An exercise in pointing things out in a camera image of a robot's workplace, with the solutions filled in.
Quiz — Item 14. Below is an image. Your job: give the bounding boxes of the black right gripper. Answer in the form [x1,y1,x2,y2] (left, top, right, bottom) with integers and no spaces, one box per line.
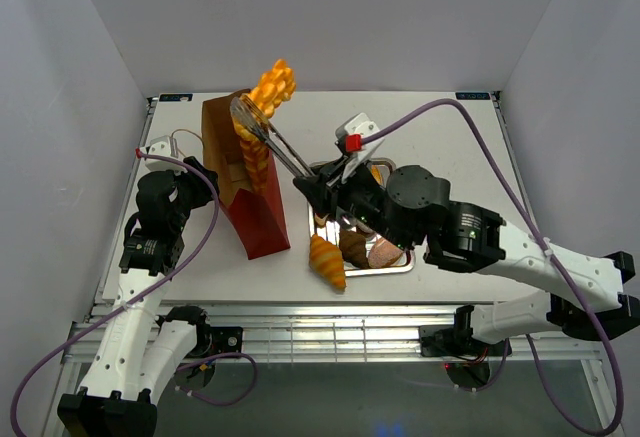
[291,153,415,253]

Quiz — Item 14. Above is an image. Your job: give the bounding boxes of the brown red paper bag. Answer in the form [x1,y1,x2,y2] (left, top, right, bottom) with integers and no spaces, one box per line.
[201,89,290,259]

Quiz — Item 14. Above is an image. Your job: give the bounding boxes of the white toasted oval loaf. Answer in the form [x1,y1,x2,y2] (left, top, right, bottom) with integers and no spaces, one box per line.
[370,165,384,185]

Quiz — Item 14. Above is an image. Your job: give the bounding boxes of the steel serving tongs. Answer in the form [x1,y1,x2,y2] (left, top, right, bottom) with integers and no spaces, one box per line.
[230,94,312,177]

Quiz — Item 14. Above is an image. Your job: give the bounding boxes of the short twisted glazed bread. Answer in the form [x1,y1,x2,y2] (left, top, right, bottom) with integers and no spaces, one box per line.
[249,59,297,119]

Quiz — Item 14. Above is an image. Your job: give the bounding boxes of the long twisted glazed bread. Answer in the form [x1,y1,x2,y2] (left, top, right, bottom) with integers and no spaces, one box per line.
[233,118,269,194]

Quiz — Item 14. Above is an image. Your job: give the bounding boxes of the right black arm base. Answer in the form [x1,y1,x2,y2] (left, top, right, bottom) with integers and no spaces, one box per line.
[418,326,512,361]

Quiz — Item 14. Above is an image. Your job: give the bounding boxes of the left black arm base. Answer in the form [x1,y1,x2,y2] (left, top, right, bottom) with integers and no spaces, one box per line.
[191,324,244,358]

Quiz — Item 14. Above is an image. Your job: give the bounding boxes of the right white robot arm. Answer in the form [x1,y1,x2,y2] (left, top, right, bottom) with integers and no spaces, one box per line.
[293,161,639,354]

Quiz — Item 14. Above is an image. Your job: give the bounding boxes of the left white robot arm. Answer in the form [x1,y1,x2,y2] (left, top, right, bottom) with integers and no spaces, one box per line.
[57,157,218,436]

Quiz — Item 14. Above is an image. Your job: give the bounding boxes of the dark chocolate croissant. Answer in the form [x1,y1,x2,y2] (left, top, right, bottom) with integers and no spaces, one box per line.
[338,229,369,269]

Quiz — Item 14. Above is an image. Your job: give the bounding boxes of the striped orange croissant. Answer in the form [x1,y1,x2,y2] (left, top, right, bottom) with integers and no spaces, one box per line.
[309,234,347,292]

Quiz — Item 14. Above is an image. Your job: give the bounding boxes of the steel rectangular tray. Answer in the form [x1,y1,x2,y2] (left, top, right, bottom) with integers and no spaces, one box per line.
[305,157,417,278]

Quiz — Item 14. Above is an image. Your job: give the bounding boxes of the sugar coated pink donut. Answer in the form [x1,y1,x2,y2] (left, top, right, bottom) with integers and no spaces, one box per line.
[368,237,404,269]

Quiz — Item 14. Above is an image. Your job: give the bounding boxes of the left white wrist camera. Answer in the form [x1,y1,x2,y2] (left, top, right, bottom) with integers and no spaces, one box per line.
[136,135,179,159]

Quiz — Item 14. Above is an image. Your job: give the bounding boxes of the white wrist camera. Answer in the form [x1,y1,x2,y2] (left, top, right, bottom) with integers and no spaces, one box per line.
[136,135,179,159]
[335,113,384,183]

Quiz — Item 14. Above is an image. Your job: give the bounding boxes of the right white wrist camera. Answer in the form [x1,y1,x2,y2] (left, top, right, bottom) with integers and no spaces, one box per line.
[335,113,384,183]

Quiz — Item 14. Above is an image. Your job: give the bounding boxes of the aluminium frame rail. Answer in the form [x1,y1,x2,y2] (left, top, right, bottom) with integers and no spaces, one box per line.
[63,303,604,364]

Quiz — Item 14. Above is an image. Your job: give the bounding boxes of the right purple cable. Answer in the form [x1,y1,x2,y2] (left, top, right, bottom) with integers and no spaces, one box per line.
[362,98,626,436]

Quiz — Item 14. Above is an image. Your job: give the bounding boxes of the purple cable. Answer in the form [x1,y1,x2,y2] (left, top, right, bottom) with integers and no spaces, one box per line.
[362,98,626,436]
[8,154,258,436]

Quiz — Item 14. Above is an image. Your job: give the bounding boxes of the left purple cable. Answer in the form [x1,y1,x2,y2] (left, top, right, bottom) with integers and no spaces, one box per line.
[8,154,258,436]

